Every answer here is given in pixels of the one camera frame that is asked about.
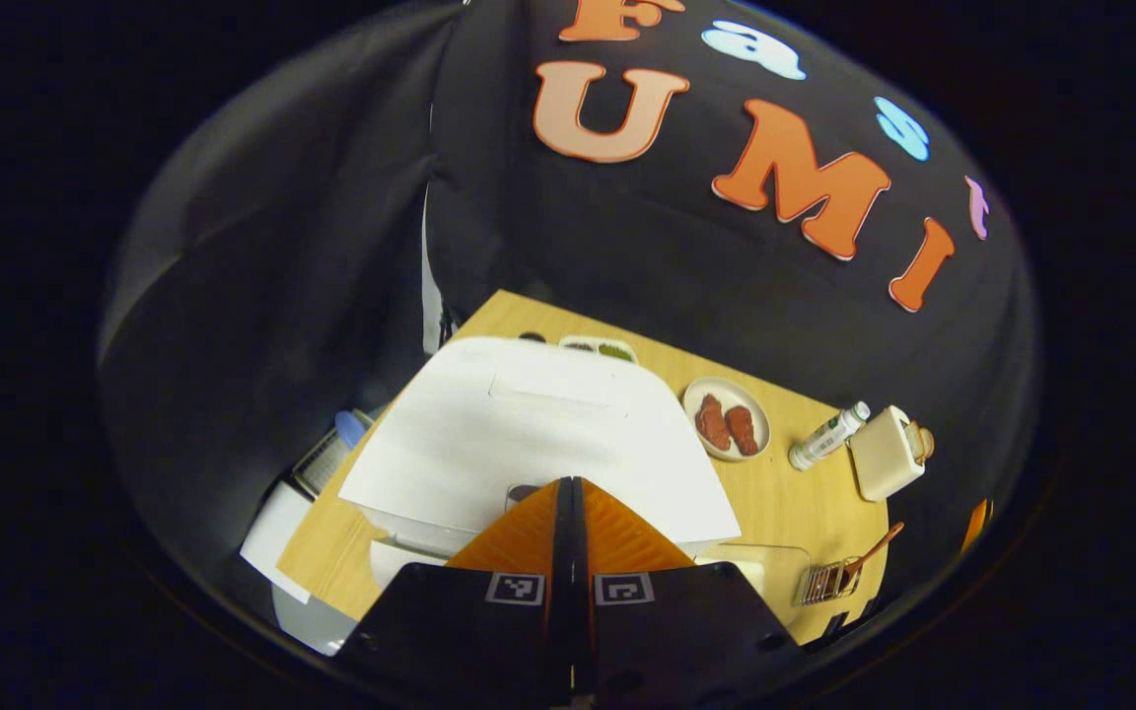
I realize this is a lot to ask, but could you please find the grey ribbed basket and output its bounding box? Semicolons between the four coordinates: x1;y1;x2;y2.
294;409;377;494

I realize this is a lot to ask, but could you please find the white divided bean dish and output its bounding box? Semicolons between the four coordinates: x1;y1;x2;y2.
558;335;638;364

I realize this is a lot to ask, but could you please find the white toaster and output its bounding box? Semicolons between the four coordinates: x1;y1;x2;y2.
848;405;926;502

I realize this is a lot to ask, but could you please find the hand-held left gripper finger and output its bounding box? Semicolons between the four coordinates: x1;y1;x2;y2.
573;478;806;706
331;478;574;706

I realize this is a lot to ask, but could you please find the brown wooden spoon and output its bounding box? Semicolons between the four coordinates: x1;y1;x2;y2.
839;522;905;593

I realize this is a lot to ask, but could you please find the white drink bottle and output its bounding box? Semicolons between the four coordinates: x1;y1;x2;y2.
789;401;871;471

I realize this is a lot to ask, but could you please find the white flat box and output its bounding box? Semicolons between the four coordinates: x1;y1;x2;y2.
241;480;313;604

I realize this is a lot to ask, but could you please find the wire chopstick holder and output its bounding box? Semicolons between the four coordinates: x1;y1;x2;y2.
798;557;865;605

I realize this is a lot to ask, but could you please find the white rice cooker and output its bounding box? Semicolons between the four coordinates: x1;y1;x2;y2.
339;337;742;563

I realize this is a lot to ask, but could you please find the red meat piece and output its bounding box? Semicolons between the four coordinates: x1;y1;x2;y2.
696;394;732;452
726;404;759;457

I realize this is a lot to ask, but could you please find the white oval plate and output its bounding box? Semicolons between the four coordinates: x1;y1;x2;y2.
683;377;772;462

